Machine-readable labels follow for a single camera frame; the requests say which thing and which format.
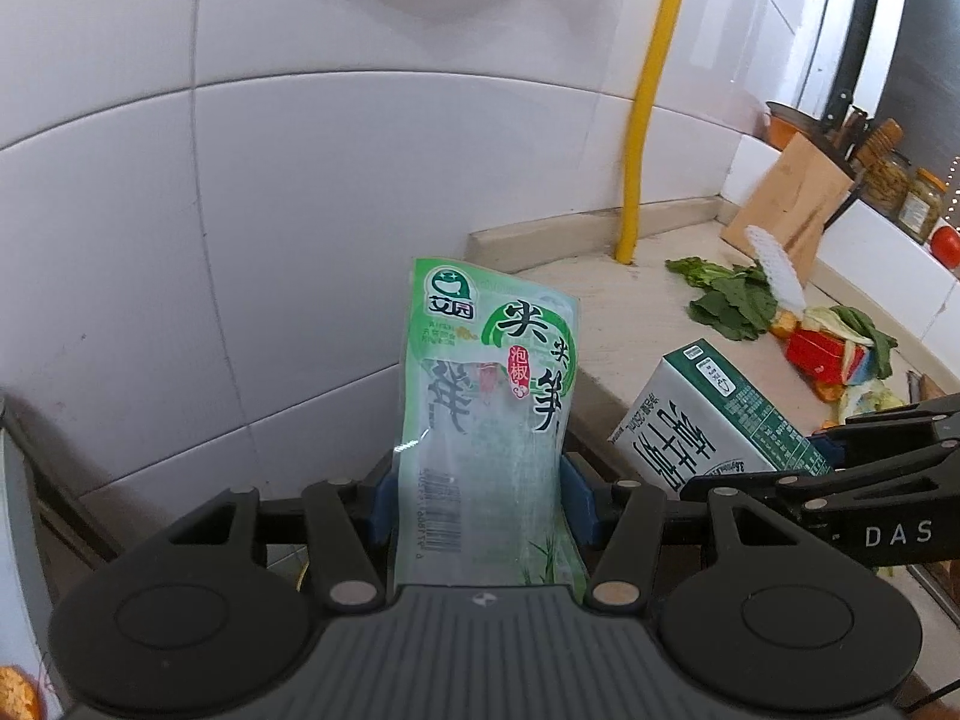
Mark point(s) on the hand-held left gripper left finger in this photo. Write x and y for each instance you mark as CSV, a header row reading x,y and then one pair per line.
x,y
384,502

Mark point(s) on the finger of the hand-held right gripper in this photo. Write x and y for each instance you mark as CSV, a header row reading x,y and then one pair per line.
x,y
825,480
829,446

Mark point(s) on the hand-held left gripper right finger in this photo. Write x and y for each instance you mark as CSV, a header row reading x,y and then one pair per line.
x,y
579,502

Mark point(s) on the red packet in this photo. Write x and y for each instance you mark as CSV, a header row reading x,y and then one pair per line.
x,y
817,356

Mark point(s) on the white green milk carton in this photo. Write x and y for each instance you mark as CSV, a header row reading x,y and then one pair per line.
x,y
712,412

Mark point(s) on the green snack packet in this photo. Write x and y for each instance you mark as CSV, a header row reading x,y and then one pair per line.
x,y
480,420

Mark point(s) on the orange peel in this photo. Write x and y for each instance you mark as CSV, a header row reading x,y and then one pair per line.
x,y
782,325
826,391

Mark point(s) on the pale cabbage leaf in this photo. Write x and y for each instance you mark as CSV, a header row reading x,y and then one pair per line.
x,y
825,319
870,399

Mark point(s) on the clear bag with blue strip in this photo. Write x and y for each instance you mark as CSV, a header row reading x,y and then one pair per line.
x,y
864,364

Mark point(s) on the dark green vegetable leaf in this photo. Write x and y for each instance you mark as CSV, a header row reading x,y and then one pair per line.
x,y
739,311

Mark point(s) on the light green lettuce leaf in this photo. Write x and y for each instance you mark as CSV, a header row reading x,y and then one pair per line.
x,y
701,270

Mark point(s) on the red tomato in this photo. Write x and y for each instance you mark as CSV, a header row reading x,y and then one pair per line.
x,y
946,246

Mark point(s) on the wooden knife block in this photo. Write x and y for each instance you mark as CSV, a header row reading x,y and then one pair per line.
x,y
795,195

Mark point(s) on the glass jar with yellow lid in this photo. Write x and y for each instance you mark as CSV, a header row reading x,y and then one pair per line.
x,y
922,206

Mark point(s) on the glass jar with brown contents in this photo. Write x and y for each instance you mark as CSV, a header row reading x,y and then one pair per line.
x,y
885,184

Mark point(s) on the orange pot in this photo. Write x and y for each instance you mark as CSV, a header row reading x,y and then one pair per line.
x,y
787,127

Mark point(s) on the yellow pipe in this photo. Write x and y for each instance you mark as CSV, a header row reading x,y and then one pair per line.
x,y
652,90

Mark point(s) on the orange crumbly food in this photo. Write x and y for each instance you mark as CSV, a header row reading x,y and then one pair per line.
x,y
19,694

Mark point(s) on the black metal pole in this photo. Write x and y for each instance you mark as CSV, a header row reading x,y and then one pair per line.
x,y
855,22

